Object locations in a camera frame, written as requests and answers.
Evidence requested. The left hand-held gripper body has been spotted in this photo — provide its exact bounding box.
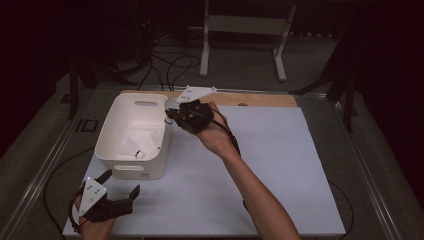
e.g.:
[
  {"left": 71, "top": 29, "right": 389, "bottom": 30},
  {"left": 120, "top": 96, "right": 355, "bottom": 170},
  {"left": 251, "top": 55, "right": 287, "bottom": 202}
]
[{"left": 77, "top": 176, "right": 134, "bottom": 224}]

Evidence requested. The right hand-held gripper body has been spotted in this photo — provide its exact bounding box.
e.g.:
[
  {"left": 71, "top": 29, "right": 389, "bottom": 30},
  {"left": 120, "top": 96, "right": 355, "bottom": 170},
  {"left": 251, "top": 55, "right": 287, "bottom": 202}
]
[{"left": 175, "top": 85, "right": 218, "bottom": 134}]

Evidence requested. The white plastic bin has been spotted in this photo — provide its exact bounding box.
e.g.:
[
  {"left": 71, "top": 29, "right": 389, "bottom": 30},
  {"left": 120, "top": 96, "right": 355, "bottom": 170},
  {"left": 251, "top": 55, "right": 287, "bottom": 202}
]
[{"left": 94, "top": 92, "right": 172, "bottom": 181}]

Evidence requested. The person's left hand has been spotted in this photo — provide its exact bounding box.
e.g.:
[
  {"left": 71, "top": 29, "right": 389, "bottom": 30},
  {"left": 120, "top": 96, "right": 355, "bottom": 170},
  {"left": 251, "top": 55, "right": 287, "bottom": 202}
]
[{"left": 73, "top": 194, "right": 116, "bottom": 240}]

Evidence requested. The person's right hand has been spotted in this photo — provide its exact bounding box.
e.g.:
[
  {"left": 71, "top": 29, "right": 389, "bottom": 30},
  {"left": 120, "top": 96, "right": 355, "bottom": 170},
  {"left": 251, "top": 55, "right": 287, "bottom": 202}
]
[{"left": 194, "top": 101, "right": 242, "bottom": 160}]

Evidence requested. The black stand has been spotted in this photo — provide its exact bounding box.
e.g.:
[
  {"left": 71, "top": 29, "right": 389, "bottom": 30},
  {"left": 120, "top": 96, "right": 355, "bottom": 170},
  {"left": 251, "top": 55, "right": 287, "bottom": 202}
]
[
  {"left": 289, "top": 19, "right": 360, "bottom": 134},
  {"left": 66, "top": 59, "right": 138, "bottom": 121}
]

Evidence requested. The white metal stand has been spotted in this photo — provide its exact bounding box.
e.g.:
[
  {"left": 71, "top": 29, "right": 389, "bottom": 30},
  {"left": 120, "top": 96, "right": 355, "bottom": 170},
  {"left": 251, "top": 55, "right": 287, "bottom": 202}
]
[{"left": 189, "top": 0, "right": 298, "bottom": 83}]

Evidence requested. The black floor cable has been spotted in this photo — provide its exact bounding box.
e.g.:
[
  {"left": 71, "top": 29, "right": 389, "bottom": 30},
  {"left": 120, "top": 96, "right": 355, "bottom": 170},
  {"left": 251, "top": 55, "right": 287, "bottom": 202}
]
[
  {"left": 136, "top": 33, "right": 166, "bottom": 92},
  {"left": 165, "top": 54, "right": 202, "bottom": 92}
]

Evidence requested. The left hand-held gripper cable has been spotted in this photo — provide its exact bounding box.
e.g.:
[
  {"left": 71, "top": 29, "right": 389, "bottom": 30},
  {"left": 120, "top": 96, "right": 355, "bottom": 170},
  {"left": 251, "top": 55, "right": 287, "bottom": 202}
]
[{"left": 42, "top": 146, "right": 98, "bottom": 236}]

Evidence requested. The metal rail frame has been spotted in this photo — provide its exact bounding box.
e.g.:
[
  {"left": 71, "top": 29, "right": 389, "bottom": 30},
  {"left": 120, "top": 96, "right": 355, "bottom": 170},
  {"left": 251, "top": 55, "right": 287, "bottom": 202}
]
[{"left": 0, "top": 83, "right": 403, "bottom": 240}]

